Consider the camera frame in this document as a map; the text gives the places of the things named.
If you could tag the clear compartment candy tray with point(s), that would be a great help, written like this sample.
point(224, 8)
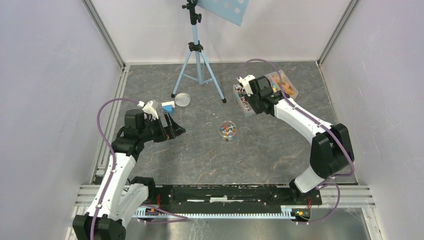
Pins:
point(285, 86)

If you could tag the light blue tripod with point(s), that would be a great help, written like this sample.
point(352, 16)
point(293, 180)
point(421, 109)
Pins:
point(205, 73)

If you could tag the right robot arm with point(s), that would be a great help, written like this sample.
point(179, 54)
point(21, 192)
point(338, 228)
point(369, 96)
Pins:
point(331, 147)

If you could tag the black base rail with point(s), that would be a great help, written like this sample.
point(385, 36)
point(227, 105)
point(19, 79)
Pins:
point(229, 198)

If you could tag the round metal lid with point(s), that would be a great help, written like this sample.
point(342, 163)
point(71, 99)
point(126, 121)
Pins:
point(182, 99)

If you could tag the light blue perforated board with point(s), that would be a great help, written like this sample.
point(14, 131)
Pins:
point(231, 10)

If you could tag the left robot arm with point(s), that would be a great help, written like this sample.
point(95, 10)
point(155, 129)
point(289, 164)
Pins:
point(108, 215)

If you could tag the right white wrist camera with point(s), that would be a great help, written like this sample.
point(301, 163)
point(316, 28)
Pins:
point(245, 83)

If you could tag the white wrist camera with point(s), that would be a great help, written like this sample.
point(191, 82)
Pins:
point(245, 83)
point(150, 108)

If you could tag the clear round jar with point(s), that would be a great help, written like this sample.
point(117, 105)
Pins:
point(227, 130)

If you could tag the blue white toy block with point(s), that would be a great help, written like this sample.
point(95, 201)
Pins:
point(168, 107)

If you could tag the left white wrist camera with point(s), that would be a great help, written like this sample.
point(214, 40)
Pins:
point(150, 108)

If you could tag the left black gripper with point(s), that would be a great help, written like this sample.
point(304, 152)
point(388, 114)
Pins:
point(173, 129)

